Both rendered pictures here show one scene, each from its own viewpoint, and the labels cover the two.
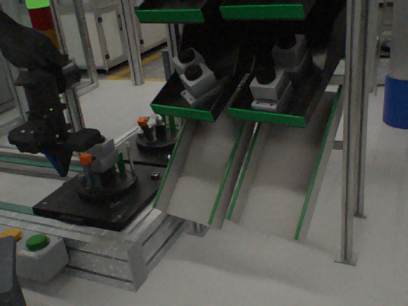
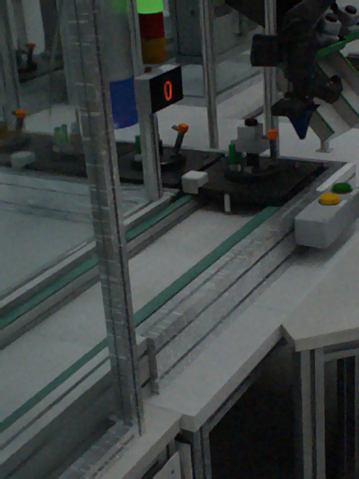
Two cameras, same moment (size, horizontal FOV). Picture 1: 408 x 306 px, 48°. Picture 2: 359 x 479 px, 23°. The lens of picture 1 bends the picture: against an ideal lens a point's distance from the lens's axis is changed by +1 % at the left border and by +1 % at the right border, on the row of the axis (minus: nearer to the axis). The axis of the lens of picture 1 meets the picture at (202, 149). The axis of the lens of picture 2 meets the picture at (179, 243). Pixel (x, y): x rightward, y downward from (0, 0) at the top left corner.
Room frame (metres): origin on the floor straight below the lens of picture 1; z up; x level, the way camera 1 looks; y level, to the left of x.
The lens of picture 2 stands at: (0.96, 2.13, 1.63)
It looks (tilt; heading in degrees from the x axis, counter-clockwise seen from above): 23 degrees down; 275
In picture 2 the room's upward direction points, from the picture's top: 5 degrees counter-clockwise
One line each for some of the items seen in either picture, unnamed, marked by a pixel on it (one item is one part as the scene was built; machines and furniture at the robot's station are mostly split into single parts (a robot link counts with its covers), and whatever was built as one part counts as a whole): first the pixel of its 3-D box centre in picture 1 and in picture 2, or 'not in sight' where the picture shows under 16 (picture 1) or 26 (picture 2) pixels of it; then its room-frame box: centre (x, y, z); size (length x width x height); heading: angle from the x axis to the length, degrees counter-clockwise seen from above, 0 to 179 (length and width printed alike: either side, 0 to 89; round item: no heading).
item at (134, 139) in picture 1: (159, 128); (156, 145); (1.16, 0.11, 1.01); 0.24 x 0.24 x 0.13; 63
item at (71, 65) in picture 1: (47, 66); (280, 39); (0.87, 0.27, 1.27); 0.12 x 0.08 x 0.11; 163
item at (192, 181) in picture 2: not in sight; (194, 182); (1.06, 0.27, 0.97); 0.05 x 0.05 x 0.04; 63
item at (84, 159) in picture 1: (90, 169); (269, 146); (0.89, 0.25, 1.04); 0.04 x 0.02 x 0.08; 153
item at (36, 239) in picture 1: (37, 243); (341, 189); (0.75, 0.34, 0.96); 0.04 x 0.04 x 0.02
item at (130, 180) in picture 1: (107, 183); (253, 169); (0.93, 0.23, 0.98); 0.14 x 0.14 x 0.02
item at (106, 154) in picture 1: (103, 149); (247, 135); (0.94, 0.22, 1.06); 0.08 x 0.04 x 0.07; 153
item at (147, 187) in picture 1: (108, 190); (253, 177); (0.93, 0.23, 0.96); 0.24 x 0.24 x 0.02; 63
